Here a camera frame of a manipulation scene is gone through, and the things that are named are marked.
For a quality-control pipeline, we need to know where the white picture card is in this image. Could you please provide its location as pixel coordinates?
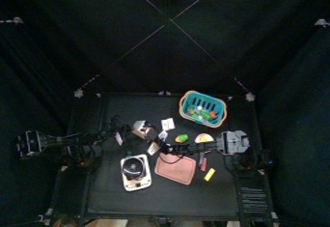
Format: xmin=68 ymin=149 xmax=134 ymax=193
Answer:
xmin=158 ymin=129 xmax=170 ymax=142
xmin=114 ymin=132 xmax=126 ymax=147
xmin=160 ymin=117 xmax=176 ymax=131
xmin=146 ymin=141 xmax=162 ymax=156

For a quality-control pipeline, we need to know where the cream toy shell orange filling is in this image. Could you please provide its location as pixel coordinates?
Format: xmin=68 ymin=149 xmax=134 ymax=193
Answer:
xmin=194 ymin=132 xmax=215 ymax=144

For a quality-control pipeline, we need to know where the yellow green toy corn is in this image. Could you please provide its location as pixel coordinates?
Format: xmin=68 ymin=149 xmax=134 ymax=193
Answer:
xmin=174 ymin=133 xmax=190 ymax=144

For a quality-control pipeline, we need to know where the pink cutting board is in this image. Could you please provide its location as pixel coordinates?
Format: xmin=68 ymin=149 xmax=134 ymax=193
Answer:
xmin=154 ymin=152 xmax=198 ymax=186

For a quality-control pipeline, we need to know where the yellow toy block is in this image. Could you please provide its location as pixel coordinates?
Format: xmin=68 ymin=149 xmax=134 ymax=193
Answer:
xmin=203 ymin=167 xmax=216 ymax=183

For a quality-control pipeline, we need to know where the green toy vegetable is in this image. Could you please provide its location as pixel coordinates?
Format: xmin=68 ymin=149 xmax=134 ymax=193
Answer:
xmin=199 ymin=110 xmax=214 ymax=121

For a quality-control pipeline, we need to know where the black toy pot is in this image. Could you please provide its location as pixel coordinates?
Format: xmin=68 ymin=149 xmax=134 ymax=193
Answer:
xmin=122 ymin=156 xmax=148 ymax=180

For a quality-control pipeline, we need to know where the teal basket orange rim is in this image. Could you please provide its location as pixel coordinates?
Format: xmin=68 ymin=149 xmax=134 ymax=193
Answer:
xmin=178 ymin=90 xmax=228 ymax=129

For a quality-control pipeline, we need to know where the white toy scale base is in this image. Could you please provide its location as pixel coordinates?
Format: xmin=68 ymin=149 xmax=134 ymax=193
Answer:
xmin=119 ymin=154 xmax=154 ymax=193

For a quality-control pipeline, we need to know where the white text label sticker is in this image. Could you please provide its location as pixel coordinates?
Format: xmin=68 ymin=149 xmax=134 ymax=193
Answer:
xmin=239 ymin=185 xmax=270 ymax=216

